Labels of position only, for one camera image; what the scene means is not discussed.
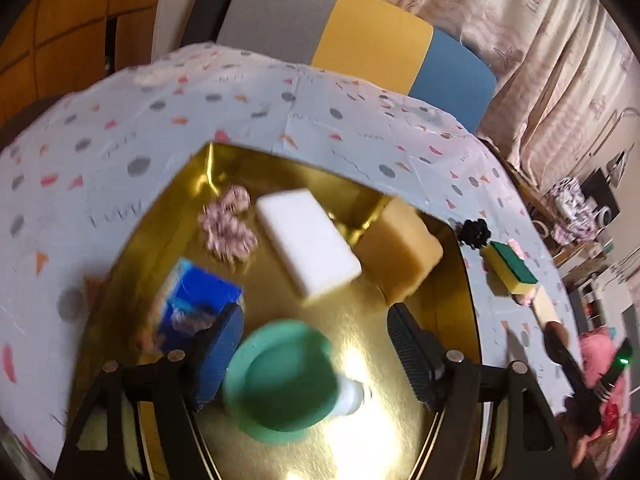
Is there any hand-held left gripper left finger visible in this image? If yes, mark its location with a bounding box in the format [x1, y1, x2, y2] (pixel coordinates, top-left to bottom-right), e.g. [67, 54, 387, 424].
[52, 302, 245, 480]

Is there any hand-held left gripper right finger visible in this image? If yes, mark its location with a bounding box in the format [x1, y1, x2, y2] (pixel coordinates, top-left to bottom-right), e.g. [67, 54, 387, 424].
[387, 302, 573, 480]

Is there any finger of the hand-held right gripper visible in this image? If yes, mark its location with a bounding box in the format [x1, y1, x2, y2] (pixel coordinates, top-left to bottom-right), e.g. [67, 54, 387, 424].
[547, 327, 603, 436]

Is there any gold tin tray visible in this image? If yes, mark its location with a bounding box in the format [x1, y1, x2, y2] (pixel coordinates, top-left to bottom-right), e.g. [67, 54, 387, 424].
[70, 142, 483, 480]

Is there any blue white box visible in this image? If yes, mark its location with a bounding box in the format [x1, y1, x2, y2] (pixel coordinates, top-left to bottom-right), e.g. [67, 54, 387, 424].
[150, 257, 246, 356]

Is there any green round container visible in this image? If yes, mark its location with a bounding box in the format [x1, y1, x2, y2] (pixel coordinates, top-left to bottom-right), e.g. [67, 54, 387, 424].
[222, 319, 368, 445]

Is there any beige sponge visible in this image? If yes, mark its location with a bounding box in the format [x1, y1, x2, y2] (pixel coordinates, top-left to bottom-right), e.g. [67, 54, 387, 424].
[355, 197, 445, 303]

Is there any pink scrunchie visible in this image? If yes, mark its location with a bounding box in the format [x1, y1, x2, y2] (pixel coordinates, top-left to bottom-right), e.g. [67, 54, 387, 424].
[197, 185, 258, 263]

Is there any white sponge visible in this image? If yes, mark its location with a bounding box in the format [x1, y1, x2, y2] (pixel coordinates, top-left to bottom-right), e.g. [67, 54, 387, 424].
[255, 188, 363, 306]

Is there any pink red cloth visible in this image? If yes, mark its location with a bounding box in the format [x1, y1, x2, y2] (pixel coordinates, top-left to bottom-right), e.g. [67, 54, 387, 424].
[555, 327, 631, 471]

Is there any beige brown brush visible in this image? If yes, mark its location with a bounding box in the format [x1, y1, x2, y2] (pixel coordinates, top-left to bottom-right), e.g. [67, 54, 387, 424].
[531, 287, 568, 341]

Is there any white shelf unit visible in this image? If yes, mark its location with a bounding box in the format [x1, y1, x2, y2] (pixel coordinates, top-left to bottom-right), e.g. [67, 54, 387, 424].
[570, 255, 640, 341]

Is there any pink soft item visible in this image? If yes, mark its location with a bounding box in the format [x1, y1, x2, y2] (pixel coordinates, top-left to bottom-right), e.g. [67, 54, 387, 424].
[507, 240, 538, 307]

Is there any yellow green sponge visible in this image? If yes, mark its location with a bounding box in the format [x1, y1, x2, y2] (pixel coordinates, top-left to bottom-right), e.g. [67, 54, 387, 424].
[481, 241, 540, 296]

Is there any black white patterned cloth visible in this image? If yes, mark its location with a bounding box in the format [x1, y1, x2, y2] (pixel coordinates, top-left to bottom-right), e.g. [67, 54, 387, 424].
[550, 177, 601, 241]

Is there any black rectangular object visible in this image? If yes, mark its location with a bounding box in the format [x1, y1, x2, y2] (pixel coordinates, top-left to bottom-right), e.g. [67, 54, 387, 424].
[582, 167, 621, 211]

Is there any patterned white tablecloth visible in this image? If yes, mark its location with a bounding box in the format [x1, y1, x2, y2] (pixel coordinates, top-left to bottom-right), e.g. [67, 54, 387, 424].
[0, 42, 583, 473]

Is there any dark grey seat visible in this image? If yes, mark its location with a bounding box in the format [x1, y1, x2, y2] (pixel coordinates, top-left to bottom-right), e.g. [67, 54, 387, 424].
[0, 95, 56, 146]

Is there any beige patterned curtain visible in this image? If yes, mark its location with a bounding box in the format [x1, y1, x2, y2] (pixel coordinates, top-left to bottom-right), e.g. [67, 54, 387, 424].
[380, 0, 640, 191]

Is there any grey yellow blue chair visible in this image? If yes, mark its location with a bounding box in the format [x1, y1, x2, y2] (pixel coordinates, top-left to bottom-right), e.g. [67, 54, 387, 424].
[215, 0, 498, 133]

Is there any black roll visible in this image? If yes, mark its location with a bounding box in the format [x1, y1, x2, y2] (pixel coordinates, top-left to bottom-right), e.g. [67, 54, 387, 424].
[182, 0, 253, 46]

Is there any wooden cabinet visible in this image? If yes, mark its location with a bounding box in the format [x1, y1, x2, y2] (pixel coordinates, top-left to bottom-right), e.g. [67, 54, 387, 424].
[0, 0, 171, 128]

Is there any brown wooden frame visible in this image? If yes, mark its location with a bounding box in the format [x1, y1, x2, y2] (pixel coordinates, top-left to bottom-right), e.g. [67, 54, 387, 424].
[475, 132, 561, 211]

